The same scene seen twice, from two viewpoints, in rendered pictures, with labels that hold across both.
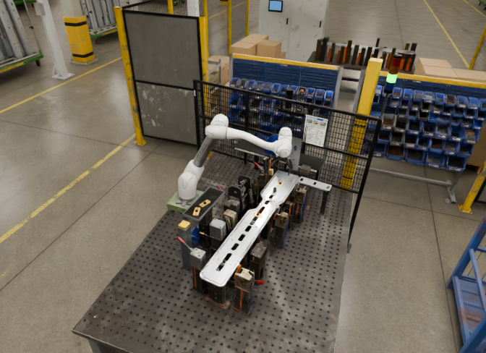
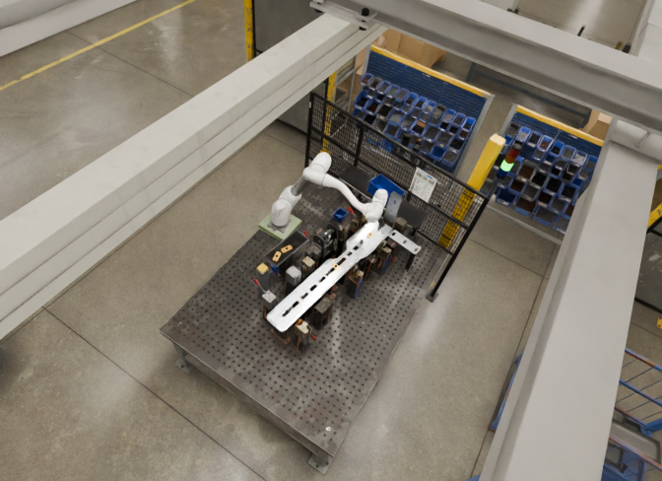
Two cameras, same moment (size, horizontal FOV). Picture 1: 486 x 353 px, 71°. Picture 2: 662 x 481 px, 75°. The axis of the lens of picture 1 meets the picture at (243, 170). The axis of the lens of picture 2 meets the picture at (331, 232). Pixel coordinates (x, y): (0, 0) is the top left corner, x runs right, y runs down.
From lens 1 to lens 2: 114 cm
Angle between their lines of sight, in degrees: 18
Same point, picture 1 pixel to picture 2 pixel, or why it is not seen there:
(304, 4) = not seen: outside the picture
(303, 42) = not seen: outside the picture
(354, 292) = (420, 343)
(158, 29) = (289, 0)
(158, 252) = (240, 275)
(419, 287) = (486, 355)
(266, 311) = (319, 355)
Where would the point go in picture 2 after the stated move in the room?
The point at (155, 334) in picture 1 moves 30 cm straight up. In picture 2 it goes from (224, 351) to (220, 334)
